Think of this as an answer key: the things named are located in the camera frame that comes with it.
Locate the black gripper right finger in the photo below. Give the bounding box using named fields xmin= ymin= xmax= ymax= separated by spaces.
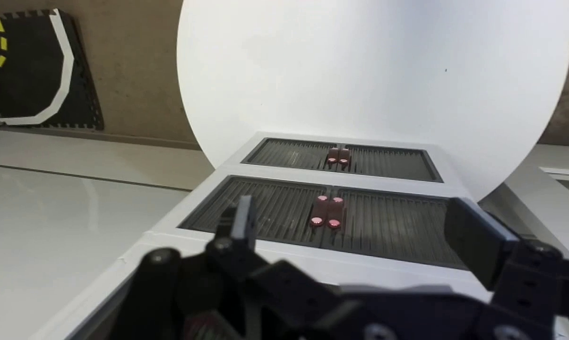
xmin=443 ymin=197 xmax=565 ymax=320

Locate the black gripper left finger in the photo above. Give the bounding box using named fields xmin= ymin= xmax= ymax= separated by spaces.
xmin=214 ymin=193 xmax=259 ymax=255

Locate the dark translucent cabinet door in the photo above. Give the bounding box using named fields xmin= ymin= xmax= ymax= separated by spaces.
xmin=325 ymin=187 xmax=473 ymax=272
xmin=244 ymin=138 xmax=341 ymax=174
xmin=337 ymin=142 xmax=445 ymax=184
xmin=178 ymin=176 xmax=331 ymax=244

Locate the white stacked storage cabinet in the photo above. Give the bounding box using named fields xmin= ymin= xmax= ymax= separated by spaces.
xmin=31 ymin=129 xmax=569 ymax=340

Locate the black foam road mat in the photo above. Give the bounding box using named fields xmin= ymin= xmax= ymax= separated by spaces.
xmin=0 ymin=6 xmax=106 ymax=133

